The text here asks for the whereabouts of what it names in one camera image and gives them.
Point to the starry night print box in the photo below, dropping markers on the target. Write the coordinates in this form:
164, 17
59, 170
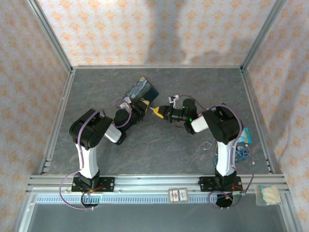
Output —
142, 88

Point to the clear plastic piece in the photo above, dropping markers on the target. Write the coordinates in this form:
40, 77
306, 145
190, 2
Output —
204, 145

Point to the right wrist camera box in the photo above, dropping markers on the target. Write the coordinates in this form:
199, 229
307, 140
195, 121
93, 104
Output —
172, 98

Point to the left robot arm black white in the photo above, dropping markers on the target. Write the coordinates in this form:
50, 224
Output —
88, 154

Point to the blue white packet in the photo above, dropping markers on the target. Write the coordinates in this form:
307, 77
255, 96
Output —
246, 136

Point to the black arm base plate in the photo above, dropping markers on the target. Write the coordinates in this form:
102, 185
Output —
106, 181
205, 183

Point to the printed card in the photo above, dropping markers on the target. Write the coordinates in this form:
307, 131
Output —
178, 195

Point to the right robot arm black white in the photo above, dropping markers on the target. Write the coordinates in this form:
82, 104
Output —
222, 125

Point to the plastic bag with white content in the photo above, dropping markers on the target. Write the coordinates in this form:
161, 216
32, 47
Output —
268, 195

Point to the wide aluminium base rail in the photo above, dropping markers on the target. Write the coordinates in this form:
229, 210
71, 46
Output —
149, 182

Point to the aluminium frame rail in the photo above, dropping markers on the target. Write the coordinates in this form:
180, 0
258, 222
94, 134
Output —
60, 116
157, 67
251, 96

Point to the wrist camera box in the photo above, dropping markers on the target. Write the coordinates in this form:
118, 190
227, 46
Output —
172, 98
125, 105

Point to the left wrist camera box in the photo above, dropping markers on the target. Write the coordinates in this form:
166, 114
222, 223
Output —
125, 105

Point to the aluminium frame post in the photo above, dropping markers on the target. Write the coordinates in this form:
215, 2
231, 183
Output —
263, 33
48, 33

